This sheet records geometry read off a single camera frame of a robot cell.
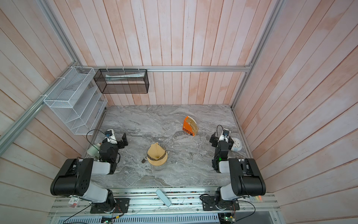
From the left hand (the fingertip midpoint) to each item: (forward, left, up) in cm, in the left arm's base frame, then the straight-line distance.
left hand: (119, 135), depth 91 cm
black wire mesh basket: (+41, +4, +14) cm, 44 cm away
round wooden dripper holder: (-19, -29, +2) cm, 35 cm away
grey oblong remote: (-35, -31, -7) cm, 47 cm away
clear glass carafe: (-19, -26, -8) cm, 33 cm away
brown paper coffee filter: (-13, -26, +5) cm, 30 cm away
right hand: (+1, -69, +2) cm, 69 cm away
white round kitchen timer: (-3, -81, -7) cm, 81 cm away
